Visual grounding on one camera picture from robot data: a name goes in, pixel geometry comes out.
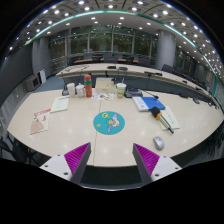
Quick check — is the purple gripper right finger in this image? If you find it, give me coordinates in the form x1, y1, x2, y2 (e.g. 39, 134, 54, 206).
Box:
133, 143, 160, 185

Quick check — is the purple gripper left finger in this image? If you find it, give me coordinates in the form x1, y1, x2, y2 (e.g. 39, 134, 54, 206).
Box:
64, 142, 91, 183

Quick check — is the grey computer mouse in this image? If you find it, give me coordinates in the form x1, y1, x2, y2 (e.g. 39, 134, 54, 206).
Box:
153, 136, 165, 150

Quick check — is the round teal mouse pad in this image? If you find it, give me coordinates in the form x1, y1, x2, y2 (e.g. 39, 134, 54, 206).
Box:
93, 111, 125, 135

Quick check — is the black yellow microphone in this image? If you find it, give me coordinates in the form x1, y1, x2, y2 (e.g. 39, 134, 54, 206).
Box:
151, 107, 174, 133

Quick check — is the red illustrated booklet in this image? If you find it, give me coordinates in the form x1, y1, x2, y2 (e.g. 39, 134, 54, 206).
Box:
30, 109, 50, 135

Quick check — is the white booklet left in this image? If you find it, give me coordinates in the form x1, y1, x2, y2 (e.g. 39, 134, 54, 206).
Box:
51, 96, 70, 112

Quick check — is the colourful sticker sheet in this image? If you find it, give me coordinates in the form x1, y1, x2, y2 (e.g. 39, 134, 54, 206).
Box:
92, 93, 114, 101

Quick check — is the white lidded jar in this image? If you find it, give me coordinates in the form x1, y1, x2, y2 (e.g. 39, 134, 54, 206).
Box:
76, 83, 85, 97

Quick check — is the white mug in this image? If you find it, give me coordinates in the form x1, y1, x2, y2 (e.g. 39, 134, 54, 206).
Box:
67, 83, 75, 97

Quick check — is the green white paper cup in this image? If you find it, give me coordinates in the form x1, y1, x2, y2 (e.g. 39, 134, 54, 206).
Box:
116, 83, 127, 98

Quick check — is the beige cardboard box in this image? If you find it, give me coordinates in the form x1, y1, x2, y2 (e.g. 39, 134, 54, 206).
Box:
95, 78, 116, 93

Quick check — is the long background conference desk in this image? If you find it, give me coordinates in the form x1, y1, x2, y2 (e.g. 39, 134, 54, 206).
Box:
57, 63, 213, 102

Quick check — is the red green thermos bottle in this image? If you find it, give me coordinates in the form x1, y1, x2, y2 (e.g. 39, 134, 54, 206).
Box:
84, 74, 92, 97

